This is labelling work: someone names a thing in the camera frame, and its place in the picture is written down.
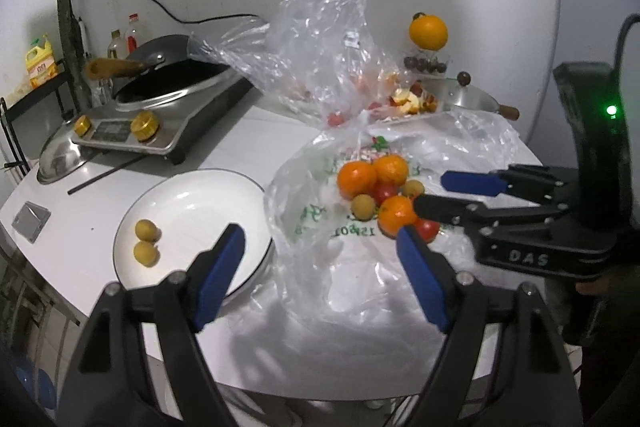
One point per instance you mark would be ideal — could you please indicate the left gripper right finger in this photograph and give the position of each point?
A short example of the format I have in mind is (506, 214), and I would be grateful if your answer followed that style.
(530, 383)

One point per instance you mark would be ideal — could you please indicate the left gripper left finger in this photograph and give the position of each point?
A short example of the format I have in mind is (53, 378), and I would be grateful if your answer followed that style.
(108, 382)

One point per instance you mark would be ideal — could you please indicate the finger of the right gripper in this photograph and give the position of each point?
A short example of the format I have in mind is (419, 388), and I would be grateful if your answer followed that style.
(445, 209)
(475, 183)

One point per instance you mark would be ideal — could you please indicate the red tomato front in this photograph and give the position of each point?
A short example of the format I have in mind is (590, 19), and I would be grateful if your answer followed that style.
(427, 229)

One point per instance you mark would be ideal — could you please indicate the red tomato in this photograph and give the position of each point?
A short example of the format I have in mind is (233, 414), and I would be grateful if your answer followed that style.
(427, 229)
(382, 191)

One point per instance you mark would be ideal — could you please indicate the green longan back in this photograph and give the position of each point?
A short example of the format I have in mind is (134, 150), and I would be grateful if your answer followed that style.
(412, 189)

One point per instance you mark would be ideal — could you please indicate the green longan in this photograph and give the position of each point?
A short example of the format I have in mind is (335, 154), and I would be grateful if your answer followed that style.
(363, 207)
(412, 189)
(146, 254)
(147, 231)

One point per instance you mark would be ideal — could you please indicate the orange mandarin front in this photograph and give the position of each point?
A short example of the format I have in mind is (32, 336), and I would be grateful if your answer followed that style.
(395, 213)

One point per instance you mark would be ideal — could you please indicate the orange mandarin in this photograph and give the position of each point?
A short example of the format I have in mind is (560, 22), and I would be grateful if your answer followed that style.
(395, 213)
(391, 169)
(356, 178)

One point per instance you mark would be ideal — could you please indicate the red tomato back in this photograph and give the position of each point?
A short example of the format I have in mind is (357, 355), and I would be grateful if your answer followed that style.
(382, 191)

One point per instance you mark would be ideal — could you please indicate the orange mandarin back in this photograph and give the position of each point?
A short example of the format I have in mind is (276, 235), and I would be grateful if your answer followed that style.
(391, 169)

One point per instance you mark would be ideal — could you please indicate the green longan front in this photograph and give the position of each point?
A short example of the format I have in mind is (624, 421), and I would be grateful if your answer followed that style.
(146, 254)

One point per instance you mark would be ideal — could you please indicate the steel pot lid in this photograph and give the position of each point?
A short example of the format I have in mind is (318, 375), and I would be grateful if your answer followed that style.
(461, 93)

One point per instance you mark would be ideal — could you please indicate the plate of fruit peels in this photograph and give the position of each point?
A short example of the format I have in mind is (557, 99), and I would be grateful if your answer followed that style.
(406, 102)

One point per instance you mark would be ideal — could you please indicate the printed plastic bag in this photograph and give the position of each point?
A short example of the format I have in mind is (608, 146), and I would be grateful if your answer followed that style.
(334, 268)

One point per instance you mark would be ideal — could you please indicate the grey phone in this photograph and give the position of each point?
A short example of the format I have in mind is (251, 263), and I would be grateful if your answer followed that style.
(30, 221)

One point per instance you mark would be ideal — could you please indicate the orange on glass stand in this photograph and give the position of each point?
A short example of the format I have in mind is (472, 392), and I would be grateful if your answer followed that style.
(428, 32)

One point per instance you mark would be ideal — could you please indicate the white round plate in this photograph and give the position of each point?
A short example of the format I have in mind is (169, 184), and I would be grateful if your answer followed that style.
(191, 210)

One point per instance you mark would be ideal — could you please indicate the black chopstick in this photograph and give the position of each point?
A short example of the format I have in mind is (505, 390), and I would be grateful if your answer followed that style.
(130, 162)

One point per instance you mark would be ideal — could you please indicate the clear plastic bag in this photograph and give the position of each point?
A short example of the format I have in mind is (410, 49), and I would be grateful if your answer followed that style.
(317, 58)

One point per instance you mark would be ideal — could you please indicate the steel induction cooker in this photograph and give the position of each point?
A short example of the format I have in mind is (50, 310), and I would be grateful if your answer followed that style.
(165, 112)

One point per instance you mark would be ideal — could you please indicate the yellow detergent bottle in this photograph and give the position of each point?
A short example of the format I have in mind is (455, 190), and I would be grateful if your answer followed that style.
(40, 62)

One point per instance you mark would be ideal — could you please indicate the oil bottle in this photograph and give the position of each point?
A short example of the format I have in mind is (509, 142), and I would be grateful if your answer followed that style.
(117, 47)

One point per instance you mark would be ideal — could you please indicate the red capped bottle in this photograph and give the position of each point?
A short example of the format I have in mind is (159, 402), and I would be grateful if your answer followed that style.
(133, 33)

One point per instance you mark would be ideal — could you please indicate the black wok wooden handle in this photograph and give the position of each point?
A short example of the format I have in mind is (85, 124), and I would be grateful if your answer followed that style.
(162, 66)

